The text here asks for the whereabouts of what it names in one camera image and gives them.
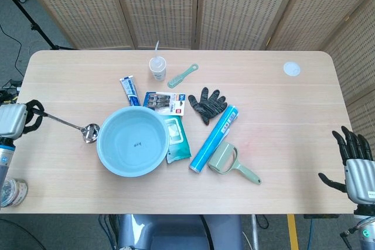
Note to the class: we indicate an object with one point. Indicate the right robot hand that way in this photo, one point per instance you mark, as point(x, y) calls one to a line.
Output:
point(357, 171)

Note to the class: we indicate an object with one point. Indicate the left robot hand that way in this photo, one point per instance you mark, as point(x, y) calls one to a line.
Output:
point(20, 118)

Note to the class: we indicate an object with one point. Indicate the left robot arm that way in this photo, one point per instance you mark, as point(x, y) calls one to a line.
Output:
point(5, 162)

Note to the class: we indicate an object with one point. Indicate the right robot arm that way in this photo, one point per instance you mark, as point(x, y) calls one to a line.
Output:
point(364, 226)

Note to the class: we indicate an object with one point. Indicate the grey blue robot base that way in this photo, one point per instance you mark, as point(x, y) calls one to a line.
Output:
point(178, 232)

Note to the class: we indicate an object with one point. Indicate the tape roll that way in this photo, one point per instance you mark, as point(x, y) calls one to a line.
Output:
point(16, 193)

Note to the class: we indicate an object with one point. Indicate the yellow floor tape strip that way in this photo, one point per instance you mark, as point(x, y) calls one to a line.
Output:
point(292, 232)

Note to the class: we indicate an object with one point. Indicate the black tripod stand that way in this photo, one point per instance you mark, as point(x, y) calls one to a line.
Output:
point(27, 17)

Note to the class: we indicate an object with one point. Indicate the blue white toothpaste tube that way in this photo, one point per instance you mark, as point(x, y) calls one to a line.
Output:
point(130, 89)

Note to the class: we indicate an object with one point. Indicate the light blue plastic basin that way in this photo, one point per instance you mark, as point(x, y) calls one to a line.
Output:
point(132, 141)

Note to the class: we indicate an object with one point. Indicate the white round table grommet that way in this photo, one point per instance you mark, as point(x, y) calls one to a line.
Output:
point(291, 68)

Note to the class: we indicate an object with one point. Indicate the green lint roller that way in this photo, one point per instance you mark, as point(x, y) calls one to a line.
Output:
point(225, 160)

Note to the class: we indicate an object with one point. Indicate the blue cling film roll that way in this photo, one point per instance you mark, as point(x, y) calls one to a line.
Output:
point(215, 138)

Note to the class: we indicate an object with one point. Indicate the clear plastic cup with straw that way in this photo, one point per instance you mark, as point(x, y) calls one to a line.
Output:
point(158, 68)

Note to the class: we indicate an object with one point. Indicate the blue carded retail package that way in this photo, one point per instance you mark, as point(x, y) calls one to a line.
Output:
point(167, 103)

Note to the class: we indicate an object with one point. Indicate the green wet wipes pack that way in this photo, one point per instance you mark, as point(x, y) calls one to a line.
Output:
point(177, 141)

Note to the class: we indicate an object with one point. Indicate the black knitted glove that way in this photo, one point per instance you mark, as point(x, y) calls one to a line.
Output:
point(207, 105)

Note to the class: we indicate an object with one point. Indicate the green plastic comb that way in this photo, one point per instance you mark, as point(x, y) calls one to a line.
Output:
point(181, 75)

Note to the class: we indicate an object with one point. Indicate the wooden perforated folding screen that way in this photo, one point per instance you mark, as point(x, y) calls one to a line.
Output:
point(187, 7)

